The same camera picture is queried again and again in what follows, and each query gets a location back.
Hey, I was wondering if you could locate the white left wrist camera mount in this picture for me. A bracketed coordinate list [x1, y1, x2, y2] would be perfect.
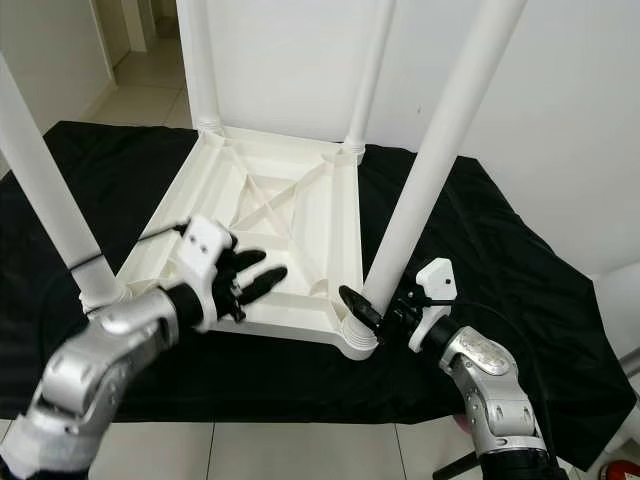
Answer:
[175, 217, 239, 333]

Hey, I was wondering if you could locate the black metal table leg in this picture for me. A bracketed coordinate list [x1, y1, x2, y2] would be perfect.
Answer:
[435, 450, 483, 480]

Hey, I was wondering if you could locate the black table cloth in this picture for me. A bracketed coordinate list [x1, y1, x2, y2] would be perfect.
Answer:
[0, 120, 640, 471]

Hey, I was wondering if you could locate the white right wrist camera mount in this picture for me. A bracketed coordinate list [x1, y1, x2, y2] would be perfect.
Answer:
[408, 257, 459, 353]

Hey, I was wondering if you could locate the white rounded appliance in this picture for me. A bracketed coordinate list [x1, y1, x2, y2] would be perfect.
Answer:
[595, 270, 640, 386]

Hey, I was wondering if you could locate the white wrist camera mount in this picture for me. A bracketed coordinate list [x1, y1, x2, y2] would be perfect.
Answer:
[408, 257, 459, 353]
[175, 217, 239, 333]

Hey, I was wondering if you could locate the white door frame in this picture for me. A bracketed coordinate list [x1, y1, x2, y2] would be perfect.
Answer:
[95, 0, 153, 56]

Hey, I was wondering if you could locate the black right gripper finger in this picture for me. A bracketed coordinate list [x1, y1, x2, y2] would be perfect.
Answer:
[338, 285, 387, 334]

